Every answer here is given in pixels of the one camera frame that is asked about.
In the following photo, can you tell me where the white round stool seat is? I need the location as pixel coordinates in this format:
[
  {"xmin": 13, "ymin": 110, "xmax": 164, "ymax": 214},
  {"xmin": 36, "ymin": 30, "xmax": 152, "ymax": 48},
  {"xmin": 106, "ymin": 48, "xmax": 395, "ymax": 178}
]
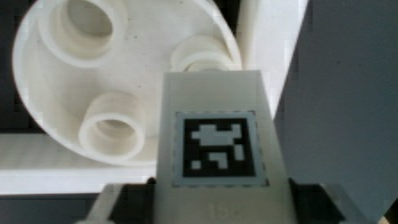
[{"xmin": 12, "ymin": 0, "xmax": 241, "ymax": 166}]

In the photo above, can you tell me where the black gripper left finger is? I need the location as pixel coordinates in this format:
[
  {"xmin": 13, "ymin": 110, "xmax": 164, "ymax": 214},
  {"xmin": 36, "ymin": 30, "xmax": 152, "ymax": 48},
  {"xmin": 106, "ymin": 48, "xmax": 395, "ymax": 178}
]
[{"xmin": 108, "ymin": 178, "xmax": 155, "ymax": 224}]

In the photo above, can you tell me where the white front barrier rail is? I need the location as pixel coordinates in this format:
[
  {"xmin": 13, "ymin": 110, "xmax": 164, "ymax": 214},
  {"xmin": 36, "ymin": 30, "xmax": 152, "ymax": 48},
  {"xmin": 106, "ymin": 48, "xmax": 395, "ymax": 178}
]
[{"xmin": 0, "ymin": 134, "xmax": 154, "ymax": 195}]

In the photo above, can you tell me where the white stool leg with tag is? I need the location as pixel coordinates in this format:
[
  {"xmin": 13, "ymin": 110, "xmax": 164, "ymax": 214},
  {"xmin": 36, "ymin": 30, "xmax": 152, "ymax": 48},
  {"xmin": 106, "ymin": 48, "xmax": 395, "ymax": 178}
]
[{"xmin": 154, "ymin": 71, "xmax": 298, "ymax": 224}]

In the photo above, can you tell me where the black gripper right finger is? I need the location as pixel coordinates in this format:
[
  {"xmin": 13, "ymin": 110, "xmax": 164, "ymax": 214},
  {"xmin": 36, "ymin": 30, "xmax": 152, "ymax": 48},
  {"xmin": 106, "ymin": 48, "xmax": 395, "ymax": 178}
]
[{"xmin": 287, "ymin": 179, "xmax": 344, "ymax": 224}]

